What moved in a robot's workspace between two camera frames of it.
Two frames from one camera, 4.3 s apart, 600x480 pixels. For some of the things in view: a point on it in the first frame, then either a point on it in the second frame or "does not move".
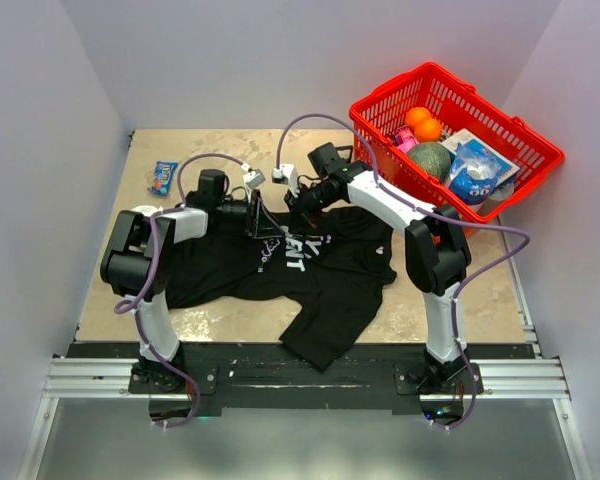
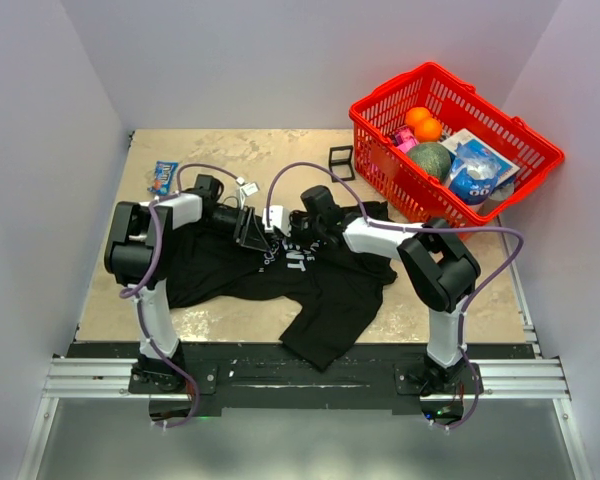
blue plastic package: (474, 174) does not move
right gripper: (299, 206) to (294, 217)
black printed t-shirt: (333, 263) does not move
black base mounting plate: (267, 379) does not move
